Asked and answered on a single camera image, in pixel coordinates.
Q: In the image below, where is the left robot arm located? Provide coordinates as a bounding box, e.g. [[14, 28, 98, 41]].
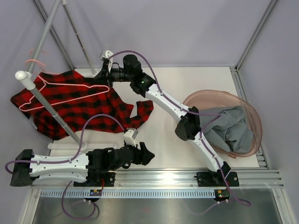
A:
[[8, 142, 155, 187]]

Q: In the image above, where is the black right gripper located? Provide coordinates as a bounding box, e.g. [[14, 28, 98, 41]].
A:
[[91, 63, 133, 90]]

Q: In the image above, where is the grey shirt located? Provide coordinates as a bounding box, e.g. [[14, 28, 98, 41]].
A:
[[200, 106, 254, 154]]

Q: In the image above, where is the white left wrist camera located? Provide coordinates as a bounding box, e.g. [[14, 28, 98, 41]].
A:
[[123, 128, 138, 147]]

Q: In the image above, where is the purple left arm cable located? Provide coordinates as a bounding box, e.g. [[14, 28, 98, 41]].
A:
[[5, 114, 127, 175]]

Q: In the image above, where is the white slotted cable duct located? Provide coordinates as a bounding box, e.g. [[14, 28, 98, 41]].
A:
[[40, 189, 215, 198]]

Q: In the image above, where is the grey clothes rack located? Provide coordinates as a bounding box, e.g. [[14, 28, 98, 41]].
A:
[[14, 0, 117, 152]]

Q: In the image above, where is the aluminium mounting rail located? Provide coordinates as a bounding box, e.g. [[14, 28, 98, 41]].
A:
[[30, 169, 285, 189]]

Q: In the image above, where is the pink wire hanger front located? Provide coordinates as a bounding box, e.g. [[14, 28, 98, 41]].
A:
[[11, 70, 110, 112]]

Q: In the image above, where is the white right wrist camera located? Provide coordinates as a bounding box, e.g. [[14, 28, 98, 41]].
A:
[[100, 50, 113, 71]]

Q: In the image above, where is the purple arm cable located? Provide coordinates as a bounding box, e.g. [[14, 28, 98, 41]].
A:
[[5, 114, 127, 175], [109, 49, 252, 215]]

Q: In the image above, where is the red black plaid shirt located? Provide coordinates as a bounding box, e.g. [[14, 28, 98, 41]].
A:
[[10, 70, 155, 140]]

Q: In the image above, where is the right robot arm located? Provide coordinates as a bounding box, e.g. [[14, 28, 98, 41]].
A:
[[95, 50, 231, 186]]

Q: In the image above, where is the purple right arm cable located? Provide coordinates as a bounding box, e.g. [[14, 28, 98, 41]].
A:
[[109, 49, 252, 215]]

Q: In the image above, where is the pink transparent plastic basket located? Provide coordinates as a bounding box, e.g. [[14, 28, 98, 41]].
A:
[[184, 90, 263, 158]]

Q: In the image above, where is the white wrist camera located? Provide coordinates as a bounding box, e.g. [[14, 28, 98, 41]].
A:
[[100, 50, 113, 71], [123, 128, 138, 147]]

